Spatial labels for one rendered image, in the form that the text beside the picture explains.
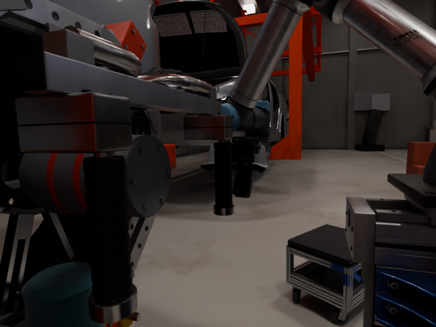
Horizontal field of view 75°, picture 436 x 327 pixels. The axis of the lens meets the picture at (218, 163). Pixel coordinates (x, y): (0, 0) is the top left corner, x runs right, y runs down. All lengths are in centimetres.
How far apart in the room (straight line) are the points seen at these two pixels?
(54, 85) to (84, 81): 3
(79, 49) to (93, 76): 2
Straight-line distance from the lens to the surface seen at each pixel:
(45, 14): 55
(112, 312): 30
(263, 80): 76
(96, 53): 32
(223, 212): 58
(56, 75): 27
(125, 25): 72
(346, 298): 155
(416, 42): 77
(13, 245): 62
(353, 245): 57
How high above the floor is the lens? 91
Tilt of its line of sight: 6 degrees down
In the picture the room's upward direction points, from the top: 1 degrees counter-clockwise
